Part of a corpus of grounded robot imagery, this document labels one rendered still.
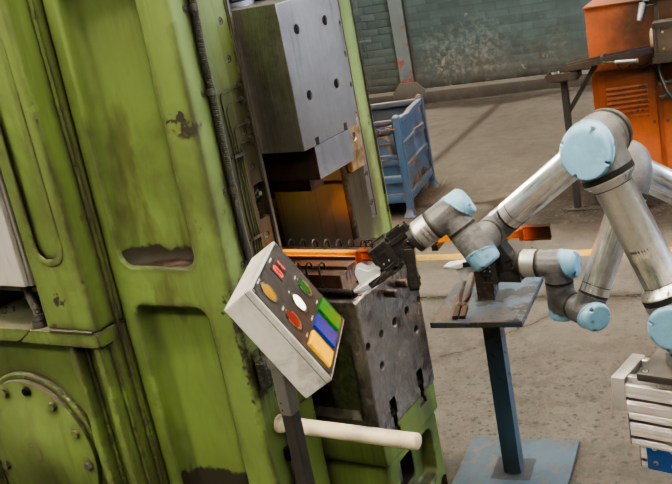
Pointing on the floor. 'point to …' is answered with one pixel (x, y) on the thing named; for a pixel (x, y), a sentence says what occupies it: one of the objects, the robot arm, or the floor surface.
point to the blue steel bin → (404, 150)
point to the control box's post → (288, 404)
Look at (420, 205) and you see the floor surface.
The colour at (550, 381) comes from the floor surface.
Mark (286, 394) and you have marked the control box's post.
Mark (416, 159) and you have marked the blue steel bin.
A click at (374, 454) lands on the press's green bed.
